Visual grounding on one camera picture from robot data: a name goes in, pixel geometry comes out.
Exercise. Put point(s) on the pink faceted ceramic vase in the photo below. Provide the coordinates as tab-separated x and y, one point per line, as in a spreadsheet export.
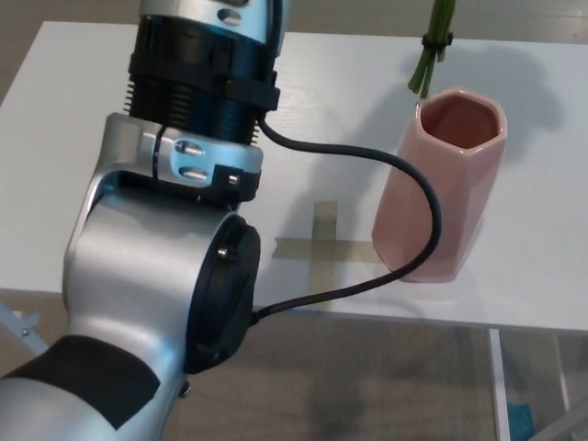
432	206

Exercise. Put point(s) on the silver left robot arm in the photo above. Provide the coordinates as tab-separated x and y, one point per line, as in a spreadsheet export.
138	257

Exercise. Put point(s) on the teal floor tape piece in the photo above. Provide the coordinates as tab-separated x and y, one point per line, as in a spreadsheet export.
519	422

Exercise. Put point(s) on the light blue metal frame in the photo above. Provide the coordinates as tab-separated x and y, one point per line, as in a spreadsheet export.
23	331

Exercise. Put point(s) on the beige masking tape strip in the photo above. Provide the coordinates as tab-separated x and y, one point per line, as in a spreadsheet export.
294	248
324	220

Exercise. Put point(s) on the pink artificial rose bouquet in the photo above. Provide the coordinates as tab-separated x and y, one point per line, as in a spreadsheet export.
432	59

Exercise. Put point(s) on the white table leg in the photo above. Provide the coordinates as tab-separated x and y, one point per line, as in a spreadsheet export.
500	390
562	372

